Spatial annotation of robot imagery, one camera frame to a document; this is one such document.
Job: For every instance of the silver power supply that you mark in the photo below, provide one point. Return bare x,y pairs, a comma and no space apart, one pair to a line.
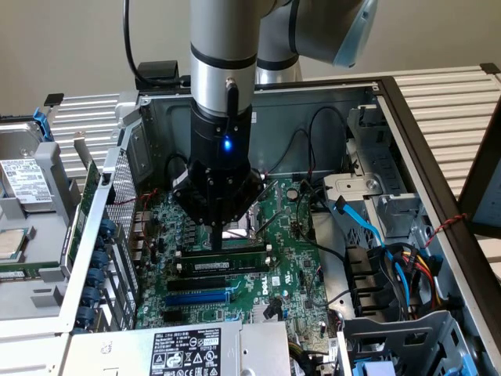
195,348

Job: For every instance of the short black expansion slot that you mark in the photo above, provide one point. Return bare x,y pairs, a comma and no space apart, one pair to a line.
173,317

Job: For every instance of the blue expansion slot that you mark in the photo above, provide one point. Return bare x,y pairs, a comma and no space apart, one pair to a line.
195,300

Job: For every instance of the metal disk bay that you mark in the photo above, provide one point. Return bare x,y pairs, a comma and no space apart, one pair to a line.
352,184

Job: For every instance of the dark framed panel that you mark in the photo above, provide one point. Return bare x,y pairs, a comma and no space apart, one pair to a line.
475,188

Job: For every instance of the green RAM stick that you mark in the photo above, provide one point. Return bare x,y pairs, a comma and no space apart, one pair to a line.
246,261
19,274

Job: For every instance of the metal locking lever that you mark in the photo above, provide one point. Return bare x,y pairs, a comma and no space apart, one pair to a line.
274,222

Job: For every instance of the hard disk with white label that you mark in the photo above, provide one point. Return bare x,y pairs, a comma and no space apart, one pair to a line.
23,184

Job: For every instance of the blue plastic drive carrier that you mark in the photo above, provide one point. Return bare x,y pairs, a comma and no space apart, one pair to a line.
373,369

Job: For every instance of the blue disk rail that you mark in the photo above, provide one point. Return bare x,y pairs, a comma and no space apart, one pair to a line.
43,125

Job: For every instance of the open metal PC case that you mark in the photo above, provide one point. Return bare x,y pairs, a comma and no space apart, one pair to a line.
293,129

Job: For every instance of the blue plastic tab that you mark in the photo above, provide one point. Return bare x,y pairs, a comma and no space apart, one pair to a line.
469,364

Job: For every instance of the metal socket cover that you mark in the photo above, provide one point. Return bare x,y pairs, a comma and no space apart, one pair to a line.
272,196

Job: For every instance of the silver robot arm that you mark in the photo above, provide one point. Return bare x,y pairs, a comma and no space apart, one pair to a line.
223,31

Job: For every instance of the CPU socket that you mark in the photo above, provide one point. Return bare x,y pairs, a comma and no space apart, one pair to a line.
236,235

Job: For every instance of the long black expansion slot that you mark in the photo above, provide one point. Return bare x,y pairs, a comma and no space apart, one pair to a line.
195,284

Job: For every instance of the black table end cap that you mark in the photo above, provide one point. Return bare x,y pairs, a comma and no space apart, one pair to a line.
490,68
54,99

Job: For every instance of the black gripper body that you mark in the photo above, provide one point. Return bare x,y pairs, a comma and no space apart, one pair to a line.
213,137

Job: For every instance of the green graphics card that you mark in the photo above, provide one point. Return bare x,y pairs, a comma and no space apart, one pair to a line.
88,188

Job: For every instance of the silver CPU chip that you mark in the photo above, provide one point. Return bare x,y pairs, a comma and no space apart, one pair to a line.
11,243

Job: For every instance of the green motherboard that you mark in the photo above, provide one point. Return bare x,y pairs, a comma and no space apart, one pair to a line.
289,243

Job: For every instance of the silver chipset heatsink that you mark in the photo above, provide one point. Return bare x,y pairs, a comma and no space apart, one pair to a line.
258,313

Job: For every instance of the grey parts rack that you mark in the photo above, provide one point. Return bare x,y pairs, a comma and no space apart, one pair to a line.
47,219

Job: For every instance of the black plastic box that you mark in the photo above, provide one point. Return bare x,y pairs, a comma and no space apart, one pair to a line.
156,70

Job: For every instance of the blue card retention clip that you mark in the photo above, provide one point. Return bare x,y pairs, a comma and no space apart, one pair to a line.
99,259
107,227
95,276
91,295
84,315

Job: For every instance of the coin battery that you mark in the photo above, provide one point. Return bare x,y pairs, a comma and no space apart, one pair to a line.
292,193

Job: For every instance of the grey metal drive cage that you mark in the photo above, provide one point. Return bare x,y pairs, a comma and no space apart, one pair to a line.
438,325

